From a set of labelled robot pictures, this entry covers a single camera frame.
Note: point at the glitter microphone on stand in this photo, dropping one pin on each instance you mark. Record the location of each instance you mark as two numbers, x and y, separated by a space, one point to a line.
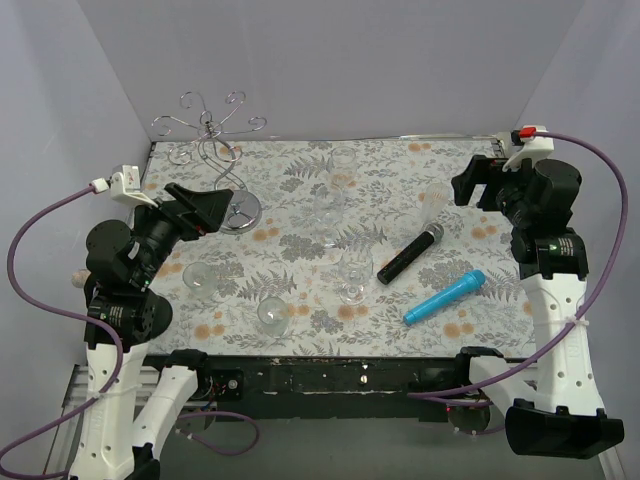
79 278

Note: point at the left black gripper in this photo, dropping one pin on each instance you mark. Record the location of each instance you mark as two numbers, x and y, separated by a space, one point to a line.
181 218

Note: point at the floral tablecloth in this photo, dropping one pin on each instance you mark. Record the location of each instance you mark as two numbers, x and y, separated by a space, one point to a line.
281 257

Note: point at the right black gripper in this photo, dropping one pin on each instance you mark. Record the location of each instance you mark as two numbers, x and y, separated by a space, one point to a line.
486 182

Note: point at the ribbed flute glass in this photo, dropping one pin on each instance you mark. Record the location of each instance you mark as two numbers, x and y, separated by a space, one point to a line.
436 197

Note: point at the black microphone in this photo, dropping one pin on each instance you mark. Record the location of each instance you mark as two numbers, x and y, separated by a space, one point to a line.
431 235

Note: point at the chrome wine glass rack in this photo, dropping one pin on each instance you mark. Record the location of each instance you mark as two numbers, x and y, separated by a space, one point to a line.
211 145

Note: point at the middle wine glass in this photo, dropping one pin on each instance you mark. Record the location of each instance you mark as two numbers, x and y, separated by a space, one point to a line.
328 210

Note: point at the blue toy microphone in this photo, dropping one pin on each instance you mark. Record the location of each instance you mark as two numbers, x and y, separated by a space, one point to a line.
469 283

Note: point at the left patterned tumbler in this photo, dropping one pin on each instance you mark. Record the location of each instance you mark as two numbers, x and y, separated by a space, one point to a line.
200 279

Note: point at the near wine glass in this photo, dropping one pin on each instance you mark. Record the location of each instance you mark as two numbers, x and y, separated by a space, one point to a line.
355 270

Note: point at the black table front rail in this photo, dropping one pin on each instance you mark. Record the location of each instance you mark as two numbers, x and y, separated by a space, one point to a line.
274 388

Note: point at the front patterned tumbler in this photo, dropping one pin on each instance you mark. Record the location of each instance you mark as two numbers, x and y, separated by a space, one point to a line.
273 315

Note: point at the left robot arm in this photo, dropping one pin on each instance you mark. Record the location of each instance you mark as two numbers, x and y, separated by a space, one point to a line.
117 442

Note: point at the patterned tumbler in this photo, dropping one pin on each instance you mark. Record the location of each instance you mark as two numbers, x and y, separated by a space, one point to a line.
200 279
273 315

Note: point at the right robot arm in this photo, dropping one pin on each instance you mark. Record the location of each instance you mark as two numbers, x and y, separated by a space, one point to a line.
562 414

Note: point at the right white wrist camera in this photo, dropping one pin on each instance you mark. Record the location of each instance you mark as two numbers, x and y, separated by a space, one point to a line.
517 149

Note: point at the far wine glass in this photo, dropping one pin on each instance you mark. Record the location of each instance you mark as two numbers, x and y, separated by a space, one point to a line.
342 166

